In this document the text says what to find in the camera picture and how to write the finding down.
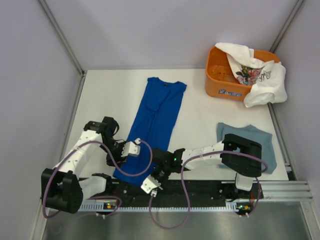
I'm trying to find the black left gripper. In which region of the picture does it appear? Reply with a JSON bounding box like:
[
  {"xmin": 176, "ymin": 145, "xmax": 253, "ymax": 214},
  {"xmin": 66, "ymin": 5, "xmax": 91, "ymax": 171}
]
[{"xmin": 100, "ymin": 138, "xmax": 131, "ymax": 169}]

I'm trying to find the blue printed t shirt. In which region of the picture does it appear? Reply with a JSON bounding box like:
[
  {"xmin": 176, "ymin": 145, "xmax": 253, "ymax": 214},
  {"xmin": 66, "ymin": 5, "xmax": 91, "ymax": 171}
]
[{"xmin": 113, "ymin": 77, "xmax": 187, "ymax": 187}]

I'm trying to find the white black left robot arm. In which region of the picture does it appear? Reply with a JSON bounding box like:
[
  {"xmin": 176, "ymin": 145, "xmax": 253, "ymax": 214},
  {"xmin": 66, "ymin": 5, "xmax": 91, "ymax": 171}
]
[{"xmin": 41, "ymin": 116, "xmax": 126, "ymax": 214}]

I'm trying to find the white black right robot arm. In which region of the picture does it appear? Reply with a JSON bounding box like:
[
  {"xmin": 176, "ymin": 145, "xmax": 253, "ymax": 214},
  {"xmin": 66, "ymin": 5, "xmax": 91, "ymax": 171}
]
[{"xmin": 141, "ymin": 133, "xmax": 268, "ymax": 198}]

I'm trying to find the folded grey blue t shirt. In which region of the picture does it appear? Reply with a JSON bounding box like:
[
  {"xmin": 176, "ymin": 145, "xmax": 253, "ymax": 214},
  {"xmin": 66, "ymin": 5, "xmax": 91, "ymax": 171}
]
[{"xmin": 216, "ymin": 122, "xmax": 277, "ymax": 175}]

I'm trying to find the orange plastic basket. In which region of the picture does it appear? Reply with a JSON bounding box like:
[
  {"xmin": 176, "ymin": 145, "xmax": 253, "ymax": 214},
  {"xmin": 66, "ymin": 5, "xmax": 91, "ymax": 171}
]
[{"xmin": 205, "ymin": 46, "xmax": 281, "ymax": 103}]

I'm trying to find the white floral t shirt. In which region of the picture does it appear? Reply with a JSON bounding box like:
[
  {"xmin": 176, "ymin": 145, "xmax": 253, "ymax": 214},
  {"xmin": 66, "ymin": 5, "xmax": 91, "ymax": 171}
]
[{"xmin": 215, "ymin": 42, "xmax": 288, "ymax": 108}]

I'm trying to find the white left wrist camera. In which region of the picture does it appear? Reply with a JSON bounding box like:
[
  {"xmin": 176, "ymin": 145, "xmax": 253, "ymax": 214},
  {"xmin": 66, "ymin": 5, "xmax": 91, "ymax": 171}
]
[{"xmin": 121, "ymin": 138, "xmax": 142, "ymax": 158}]

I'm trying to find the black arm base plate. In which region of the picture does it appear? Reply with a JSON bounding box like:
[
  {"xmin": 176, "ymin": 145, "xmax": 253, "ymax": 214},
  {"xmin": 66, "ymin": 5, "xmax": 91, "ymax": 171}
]
[{"xmin": 95, "ymin": 179, "xmax": 259, "ymax": 208}]

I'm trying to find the grey slotted cable duct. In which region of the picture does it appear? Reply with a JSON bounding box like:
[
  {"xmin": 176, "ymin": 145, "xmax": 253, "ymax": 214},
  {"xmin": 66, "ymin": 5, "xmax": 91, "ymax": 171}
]
[{"xmin": 78, "ymin": 201, "xmax": 251, "ymax": 213}]

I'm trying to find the aluminium frame rail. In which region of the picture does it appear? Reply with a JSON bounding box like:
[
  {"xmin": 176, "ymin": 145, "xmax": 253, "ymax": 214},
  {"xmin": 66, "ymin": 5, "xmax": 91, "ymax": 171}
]
[{"xmin": 39, "ymin": 181, "xmax": 315, "ymax": 203}]

